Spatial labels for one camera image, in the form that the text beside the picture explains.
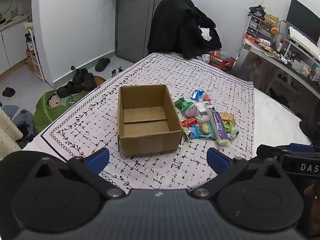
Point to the green yellow snack packet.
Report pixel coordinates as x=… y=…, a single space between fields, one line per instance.
x=186 y=133

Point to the black shoe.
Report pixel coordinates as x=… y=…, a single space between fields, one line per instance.
x=89 y=81
x=70 y=89
x=80 y=76

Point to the grey door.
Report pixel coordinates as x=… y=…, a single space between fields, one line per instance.
x=135 y=17

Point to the red snack packet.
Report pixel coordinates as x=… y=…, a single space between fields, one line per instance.
x=189 y=122

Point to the small green snack packet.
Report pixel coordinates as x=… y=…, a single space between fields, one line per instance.
x=228 y=126

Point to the grey-blue mat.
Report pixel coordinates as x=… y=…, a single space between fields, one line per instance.
x=10 y=110

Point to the black coat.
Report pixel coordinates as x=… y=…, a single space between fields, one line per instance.
x=180 y=27

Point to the white packet with black label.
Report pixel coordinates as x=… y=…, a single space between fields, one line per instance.
x=201 y=107

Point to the teal bread packet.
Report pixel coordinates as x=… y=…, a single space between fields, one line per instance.
x=203 y=128

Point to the dotted cream cloth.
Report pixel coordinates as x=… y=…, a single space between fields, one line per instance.
x=7 y=135

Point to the printed blanket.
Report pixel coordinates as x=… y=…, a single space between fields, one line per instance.
x=150 y=67

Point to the dark desk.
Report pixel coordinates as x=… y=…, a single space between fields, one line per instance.
x=287 y=67

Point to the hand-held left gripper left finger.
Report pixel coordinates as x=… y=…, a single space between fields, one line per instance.
x=98 y=158

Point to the dark cloth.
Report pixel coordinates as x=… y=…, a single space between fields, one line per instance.
x=310 y=130

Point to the white bottle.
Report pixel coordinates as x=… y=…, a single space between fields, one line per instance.
x=279 y=46

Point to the clear packet with orange snack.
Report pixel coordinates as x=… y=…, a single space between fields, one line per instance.
x=207 y=97

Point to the clear packet with purple pastry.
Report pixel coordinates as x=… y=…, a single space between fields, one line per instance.
x=191 y=111

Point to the pair of dark slippers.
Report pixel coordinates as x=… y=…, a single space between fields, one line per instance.
x=102 y=64

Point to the white kitchen cabinet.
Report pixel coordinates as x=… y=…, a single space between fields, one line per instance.
x=12 y=50

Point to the white trolley rack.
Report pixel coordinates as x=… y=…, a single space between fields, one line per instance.
x=35 y=62

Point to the orange cracker packet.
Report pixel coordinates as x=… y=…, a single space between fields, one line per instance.
x=228 y=116

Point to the green cartoon rug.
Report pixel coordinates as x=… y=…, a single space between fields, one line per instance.
x=47 y=115

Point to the metal mug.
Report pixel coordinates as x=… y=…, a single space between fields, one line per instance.
x=15 y=13

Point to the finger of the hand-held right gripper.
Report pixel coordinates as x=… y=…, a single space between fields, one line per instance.
x=275 y=151

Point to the small clear snack packet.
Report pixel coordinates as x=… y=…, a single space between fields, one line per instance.
x=233 y=133

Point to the white bed sheet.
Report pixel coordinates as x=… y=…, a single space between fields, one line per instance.
x=275 y=120

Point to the blue snack packet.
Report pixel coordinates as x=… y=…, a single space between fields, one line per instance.
x=196 y=95

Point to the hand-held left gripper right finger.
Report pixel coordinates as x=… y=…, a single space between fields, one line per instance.
x=218 y=159

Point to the light blue cloth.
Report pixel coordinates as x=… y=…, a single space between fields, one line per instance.
x=203 y=58

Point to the long cream snack packet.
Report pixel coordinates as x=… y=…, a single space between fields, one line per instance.
x=218 y=127

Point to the person's right hand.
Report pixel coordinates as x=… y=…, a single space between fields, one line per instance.
x=313 y=193

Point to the fuzzy blue-grey cloth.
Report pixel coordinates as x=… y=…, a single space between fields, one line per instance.
x=23 y=122

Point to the white monitor riser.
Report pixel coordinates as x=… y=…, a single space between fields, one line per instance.
x=290 y=45

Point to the red plastic basket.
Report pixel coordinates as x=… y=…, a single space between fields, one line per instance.
x=222 y=62

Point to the brown cardboard box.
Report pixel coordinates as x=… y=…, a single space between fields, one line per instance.
x=147 y=140

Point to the black monitor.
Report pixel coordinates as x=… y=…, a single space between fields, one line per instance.
x=303 y=20

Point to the black slipper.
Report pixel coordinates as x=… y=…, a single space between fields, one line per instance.
x=8 y=91

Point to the woven basket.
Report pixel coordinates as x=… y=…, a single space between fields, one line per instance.
x=271 y=19

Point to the grey drawer organizer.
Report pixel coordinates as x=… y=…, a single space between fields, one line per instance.
x=255 y=26

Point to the kitchen shelf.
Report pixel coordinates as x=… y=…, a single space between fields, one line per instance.
x=13 y=21

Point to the white keyboard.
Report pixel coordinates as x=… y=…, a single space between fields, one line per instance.
x=303 y=41

